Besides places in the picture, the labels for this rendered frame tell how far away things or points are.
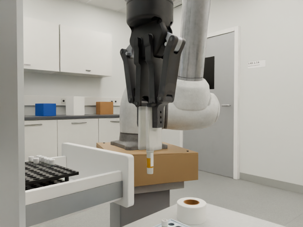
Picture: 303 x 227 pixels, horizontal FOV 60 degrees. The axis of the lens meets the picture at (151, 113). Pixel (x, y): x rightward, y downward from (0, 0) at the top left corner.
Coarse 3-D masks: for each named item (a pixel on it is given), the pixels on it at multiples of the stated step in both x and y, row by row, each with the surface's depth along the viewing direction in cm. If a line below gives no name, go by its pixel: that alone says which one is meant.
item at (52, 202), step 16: (64, 160) 72; (96, 176) 51; (112, 176) 54; (32, 192) 42; (48, 192) 44; (64, 192) 46; (80, 192) 48; (96, 192) 51; (112, 192) 54; (32, 208) 42; (48, 208) 44; (64, 208) 46; (80, 208) 48; (32, 224) 42
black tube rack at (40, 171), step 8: (32, 168) 55; (40, 168) 55; (48, 168) 55; (56, 168) 55; (32, 176) 50; (40, 176) 50; (48, 176) 49; (56, 176) 49; (64, 176) 50; (32, 184) 54; (40, 184) 54; (48, 184) 54
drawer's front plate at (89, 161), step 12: (72, 144) 71; (72, 156) 70; (84, 156) 66; (96, 156) 62; (108, 156) 59; (120, 156) 56; (132, 156) 55; (72, 168) 70; (84, 168) 66; (96, 168) 62; (108, 168) 59; (120, 168) 56; (132, 168) 55; (132, 180) 55; (132, 192) 55; (120, 204) 56; (132, 204) 56
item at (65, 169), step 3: (39, 162) 61; (48, 165) 58; (57, 165) 58; (57, 168) 55; (60, 168) 56; (63, 168) 56; (66, 168) 55; (69, 168) 55; (66, 171) 54; (69, 171) 54; (72, 171) 53; (75, 171) 53; (72, 174) 52; (75, 174) 52; (78, 174) 53
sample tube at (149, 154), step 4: (148, 152) 42; (152, 152) 42; (148, 156) 42; (152, 156) 42; (148, 160) 42; (152, 160) 42; (148, 164) 42; (152, 164) 42; (148, 168) 42; (152, 168) 42; (148, 172) 42; (152, 172) 42
